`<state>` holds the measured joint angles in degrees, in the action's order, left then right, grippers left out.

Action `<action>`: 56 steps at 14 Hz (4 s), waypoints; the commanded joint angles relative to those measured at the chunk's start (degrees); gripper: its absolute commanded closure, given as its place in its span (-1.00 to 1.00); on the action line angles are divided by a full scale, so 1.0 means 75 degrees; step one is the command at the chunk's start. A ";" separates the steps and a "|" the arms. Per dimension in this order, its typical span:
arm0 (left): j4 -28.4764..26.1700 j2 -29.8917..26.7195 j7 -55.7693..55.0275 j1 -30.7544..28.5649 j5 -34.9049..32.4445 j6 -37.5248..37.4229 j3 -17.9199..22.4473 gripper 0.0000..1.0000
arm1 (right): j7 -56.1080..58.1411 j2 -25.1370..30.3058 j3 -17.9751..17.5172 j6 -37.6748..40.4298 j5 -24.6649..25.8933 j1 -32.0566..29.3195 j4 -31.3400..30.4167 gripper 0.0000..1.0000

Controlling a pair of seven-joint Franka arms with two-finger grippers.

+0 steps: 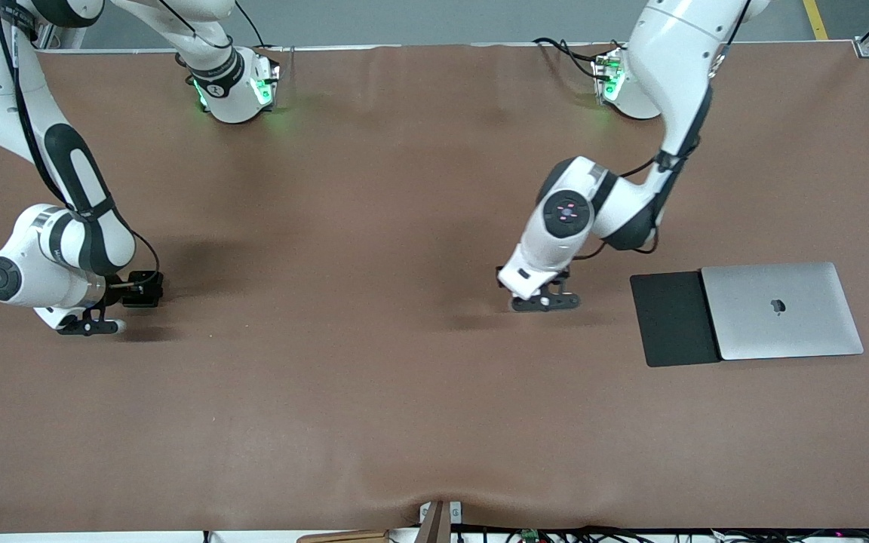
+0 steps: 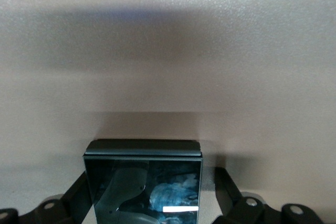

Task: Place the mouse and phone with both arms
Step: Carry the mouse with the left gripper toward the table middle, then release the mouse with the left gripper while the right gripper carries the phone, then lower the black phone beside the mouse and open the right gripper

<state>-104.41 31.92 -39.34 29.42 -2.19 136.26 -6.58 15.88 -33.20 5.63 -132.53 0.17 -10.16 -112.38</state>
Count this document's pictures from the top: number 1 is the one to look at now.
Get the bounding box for black phone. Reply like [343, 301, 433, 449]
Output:
[122, 270, 164, 308]

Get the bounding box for black mouse pad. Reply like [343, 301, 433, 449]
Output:
[629, 271, 723, 368]

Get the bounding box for brown table cover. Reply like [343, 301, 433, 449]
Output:
[0, 41, 869, 533]

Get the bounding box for silver closed laptop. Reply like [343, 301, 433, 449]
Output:
[700, 261, 865, 361]

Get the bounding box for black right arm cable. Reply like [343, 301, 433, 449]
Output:
[0, 0, 161, 292]

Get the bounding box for black left base cables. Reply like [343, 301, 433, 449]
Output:
[532, 35, 620, 85]

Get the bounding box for metal bracket with brown post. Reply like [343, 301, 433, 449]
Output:
[418, 499, 465, 543]

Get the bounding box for black right base cable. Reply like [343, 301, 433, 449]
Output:
[234, 0, 268, 51]

